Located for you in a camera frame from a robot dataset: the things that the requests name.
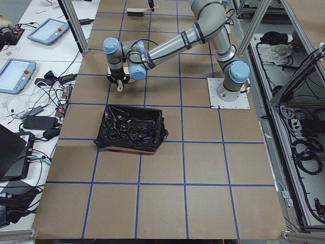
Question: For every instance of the teach pendant tablet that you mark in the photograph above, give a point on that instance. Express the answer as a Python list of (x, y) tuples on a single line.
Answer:
[(15, 74), (49, 31)]

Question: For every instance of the black power adapter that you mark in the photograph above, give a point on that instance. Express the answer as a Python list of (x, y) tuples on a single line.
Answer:
[(40, 123)]

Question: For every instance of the white crumpled cloth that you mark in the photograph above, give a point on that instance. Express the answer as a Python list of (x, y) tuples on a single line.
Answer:
[(277, 54)]

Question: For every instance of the bin with black bag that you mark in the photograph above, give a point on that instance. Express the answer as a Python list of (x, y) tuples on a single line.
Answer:
[(128, 128)]

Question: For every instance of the aluminium frame post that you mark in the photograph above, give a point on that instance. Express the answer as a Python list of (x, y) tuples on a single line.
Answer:
[(74, 24)]

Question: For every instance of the black laptop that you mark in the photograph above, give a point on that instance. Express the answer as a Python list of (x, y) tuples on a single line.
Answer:
[(16, 150)]

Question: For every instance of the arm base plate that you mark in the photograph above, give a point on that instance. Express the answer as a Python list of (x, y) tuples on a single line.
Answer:
[(220, 98)]

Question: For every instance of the beige plastic dustpan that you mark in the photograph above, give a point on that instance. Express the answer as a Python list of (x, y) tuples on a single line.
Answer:
[(119, 83)]

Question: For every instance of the lower teach pendant tablet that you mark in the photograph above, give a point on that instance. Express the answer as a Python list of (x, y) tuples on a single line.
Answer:
[(15, 74)]

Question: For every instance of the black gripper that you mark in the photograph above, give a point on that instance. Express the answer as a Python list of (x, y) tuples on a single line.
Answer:
[(117, 75)]

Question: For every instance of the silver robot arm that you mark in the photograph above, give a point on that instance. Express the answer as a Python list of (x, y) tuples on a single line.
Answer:
[(129, 59)]

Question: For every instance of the upper teach pendant tablet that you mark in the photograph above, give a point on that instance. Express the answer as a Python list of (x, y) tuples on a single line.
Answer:
[(49, 31)]

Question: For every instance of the beige hand brush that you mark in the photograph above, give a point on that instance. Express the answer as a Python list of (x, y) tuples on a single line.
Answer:
[(139, 12)]

